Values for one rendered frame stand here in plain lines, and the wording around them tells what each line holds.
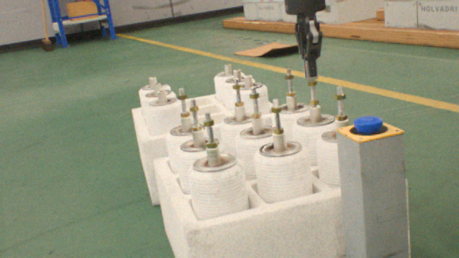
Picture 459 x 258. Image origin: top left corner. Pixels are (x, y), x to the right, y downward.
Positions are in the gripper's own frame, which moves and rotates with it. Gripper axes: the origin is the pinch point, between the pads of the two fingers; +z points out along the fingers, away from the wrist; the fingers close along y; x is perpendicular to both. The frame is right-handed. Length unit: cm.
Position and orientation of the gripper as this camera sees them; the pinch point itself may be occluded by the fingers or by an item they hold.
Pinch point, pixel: (310, 69)
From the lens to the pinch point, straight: 104.9
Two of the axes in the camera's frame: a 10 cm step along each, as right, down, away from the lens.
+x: 9.9, -1.5, 0.5
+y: 0.9, 2.7, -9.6
